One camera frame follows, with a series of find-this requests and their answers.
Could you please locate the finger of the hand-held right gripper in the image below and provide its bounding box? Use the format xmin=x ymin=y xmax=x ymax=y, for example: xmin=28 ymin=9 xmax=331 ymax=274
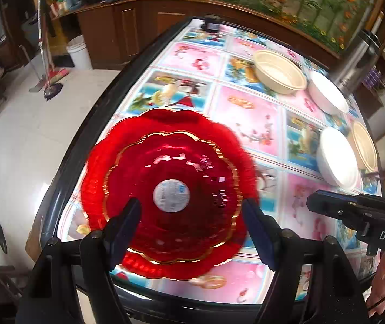
xmin=306 ymin=191 xmax=360 ymax=221

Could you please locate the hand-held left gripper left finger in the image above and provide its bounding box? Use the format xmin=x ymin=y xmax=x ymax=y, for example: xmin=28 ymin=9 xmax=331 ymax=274
xmin=17 ymin=197 xmax=142 ymax=324

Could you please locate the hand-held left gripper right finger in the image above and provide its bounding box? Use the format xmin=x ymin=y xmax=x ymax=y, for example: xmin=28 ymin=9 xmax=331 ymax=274
xmin=242 ymin=197 xmax=370 ymax=324

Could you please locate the white foam bowl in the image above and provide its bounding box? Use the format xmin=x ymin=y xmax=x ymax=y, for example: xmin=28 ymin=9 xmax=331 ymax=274
xmin=316 ymin=126 xmax=360 ymax=190
xmin=307 ymin=71 xmax=350 ymax=115

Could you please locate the beige plastic bowl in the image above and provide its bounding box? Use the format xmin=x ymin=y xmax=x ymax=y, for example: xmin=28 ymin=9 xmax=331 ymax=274
xmin=252 ymin=50 xmax=308 ymax=96
xmin=348 ymin=121 xmax=379 ymax=173

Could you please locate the small gold-rimmed red plate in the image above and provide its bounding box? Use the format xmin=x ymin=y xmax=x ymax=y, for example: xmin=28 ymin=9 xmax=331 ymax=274
xmin=103 ymin=131 xmax=249 ymax=264

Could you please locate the black-rimmed table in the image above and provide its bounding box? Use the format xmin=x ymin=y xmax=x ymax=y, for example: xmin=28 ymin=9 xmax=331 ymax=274
xmin=39 ymin=17 xmax=385 ymax=314

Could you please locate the stainless steel thermos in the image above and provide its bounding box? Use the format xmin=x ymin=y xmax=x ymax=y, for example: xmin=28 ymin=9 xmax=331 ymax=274
xmin=329 ymin=29 xmax=382 ymax=95

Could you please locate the dark mop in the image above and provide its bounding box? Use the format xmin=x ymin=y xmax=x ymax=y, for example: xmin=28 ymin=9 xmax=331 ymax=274
xmin=42 ymin=17 xmax=64 ymax=101

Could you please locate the red broom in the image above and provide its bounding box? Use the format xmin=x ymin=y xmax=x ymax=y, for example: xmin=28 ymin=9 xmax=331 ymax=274
xmin=38 ymin=0 xmax=69 ymax=85

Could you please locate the white plastic bucket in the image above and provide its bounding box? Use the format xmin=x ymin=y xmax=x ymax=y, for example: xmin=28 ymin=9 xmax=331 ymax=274
xmin=66 ymin=35 xmax=93 ymax=71

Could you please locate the brown wooden cabinet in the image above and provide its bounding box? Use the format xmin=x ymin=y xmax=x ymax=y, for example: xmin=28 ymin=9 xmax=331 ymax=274
xmin=49 ymin=0 xmax=340 ymax=71

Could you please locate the small black jar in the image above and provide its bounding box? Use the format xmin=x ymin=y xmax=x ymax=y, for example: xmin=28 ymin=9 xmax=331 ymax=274
xmin=201 ymin=15 xmax=222 ymax=33

